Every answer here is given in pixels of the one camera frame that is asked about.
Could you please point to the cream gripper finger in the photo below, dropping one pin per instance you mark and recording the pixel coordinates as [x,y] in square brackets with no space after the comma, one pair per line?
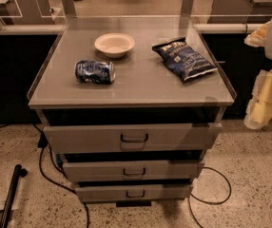
[258,37]
[259,109]

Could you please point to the grey top drawer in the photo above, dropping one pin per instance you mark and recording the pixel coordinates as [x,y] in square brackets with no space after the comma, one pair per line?
[131,137]

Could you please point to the grey drawer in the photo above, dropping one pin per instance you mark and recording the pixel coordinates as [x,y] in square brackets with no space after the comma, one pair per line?
[131,137]
[97,194]
[132,170]

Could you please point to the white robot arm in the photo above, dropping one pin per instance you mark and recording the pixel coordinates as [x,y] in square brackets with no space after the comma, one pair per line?
[268,43]

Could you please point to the grey drawer cabinet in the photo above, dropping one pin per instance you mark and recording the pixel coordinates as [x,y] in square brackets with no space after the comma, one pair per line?
[144,90]

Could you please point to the grey bottom drawer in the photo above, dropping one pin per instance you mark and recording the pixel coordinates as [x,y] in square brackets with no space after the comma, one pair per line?
[97,194]

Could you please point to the grey middle drawer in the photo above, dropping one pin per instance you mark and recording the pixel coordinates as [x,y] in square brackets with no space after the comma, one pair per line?
[132,170]

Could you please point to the grey background desk right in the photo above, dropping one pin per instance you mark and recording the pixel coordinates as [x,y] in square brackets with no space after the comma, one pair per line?
[240,12]

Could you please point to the grey background desk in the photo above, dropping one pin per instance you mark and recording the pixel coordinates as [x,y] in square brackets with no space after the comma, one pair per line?
[26,12]
[240,12]

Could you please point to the blue chip bag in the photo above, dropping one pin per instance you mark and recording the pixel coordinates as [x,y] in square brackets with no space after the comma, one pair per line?
[185,62]

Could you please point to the blue crushed soda can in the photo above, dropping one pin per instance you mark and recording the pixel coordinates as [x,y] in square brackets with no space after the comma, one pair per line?
[99,73]

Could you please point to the grey background desk left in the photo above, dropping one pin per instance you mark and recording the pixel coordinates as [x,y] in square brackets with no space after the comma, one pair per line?
[26,12]

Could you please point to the clear acrylic barrier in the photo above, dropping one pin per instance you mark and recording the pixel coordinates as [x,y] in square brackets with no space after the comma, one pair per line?
[200,13]

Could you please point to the black pole on floor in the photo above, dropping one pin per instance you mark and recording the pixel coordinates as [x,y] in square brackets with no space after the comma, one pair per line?
[18,173]

